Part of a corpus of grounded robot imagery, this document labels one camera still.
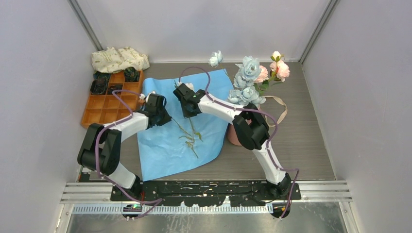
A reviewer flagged flower bouquet blue paper wrap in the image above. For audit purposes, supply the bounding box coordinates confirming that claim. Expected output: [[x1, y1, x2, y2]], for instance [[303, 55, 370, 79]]
[[137, 78, 228, 181]]

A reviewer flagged orange rose stem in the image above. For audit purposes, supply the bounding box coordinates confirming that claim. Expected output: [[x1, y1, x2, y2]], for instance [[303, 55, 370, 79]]
[[174, 81, 203, 159], [135, 95, 193, 143]]

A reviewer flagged light blue flower stem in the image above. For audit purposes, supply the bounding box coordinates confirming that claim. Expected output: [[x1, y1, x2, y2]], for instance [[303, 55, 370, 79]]
[[227, 56, 269, 107]]

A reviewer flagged pink peony flower stem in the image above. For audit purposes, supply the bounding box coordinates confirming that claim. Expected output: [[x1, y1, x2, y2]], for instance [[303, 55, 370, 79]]
[[254, 51, 290, 96]]

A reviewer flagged beige ribbon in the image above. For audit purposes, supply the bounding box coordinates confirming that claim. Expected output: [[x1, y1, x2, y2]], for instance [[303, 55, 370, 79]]
[[264, 95, 288, 125]]

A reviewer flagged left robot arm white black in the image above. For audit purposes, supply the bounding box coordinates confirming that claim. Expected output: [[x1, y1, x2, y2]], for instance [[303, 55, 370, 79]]
[[77, 92, 172, 200]]

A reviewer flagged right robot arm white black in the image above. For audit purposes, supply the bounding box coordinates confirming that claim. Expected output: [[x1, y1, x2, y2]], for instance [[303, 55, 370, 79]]
[[173, 83, 292, 200]]

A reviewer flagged pink cylindrical vase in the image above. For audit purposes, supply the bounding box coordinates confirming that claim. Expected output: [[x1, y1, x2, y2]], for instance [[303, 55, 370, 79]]
[[227, 104, 262, 150]]

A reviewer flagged dark rolled sock top right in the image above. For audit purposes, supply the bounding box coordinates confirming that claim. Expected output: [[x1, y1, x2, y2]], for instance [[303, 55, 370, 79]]
[[124, 67, 140, 82]]

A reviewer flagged dark rolled sock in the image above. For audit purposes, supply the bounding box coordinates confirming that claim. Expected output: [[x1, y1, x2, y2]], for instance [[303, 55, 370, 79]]
[[106, 83, 123, 95], [90, 78, 107, 95], [124, 67, 140, 82]]

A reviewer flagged dark rolled sock middle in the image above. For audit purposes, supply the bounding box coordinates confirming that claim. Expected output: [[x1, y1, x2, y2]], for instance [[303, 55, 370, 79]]
[[106, 83, 123, 95]]

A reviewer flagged orange compartment tray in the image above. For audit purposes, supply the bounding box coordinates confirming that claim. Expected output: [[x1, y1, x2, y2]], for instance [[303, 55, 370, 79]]
[[80, 70, 144, 129]]

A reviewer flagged dark rolled sock left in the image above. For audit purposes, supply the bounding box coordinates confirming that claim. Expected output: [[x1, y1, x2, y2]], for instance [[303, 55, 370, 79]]
[[90, 78, 107, 95]]

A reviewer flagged cream patterned cloth bag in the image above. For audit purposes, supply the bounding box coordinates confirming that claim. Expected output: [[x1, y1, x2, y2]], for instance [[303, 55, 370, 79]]
[[91, 47, 150, 74]]

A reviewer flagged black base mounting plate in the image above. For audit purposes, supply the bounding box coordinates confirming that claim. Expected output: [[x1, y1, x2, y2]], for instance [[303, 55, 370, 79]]
[[110, 180, 301, 207]]

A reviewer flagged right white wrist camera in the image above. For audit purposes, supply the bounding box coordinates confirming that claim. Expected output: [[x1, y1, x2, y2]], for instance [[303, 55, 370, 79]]
[[177, 82, 194, 91]]

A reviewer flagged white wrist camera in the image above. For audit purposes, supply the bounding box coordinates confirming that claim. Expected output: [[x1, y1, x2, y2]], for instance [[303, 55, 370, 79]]
[[177, 82, 194, 91], [138, 91, 156, 104]]

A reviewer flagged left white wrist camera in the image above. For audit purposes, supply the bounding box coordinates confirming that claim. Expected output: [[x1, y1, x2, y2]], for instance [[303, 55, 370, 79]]
[[138, 91, 156, 104]]

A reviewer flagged aluminium rail frame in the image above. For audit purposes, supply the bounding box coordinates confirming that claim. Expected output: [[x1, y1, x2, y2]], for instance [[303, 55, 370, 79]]
[[55, 180, 358, 233]]

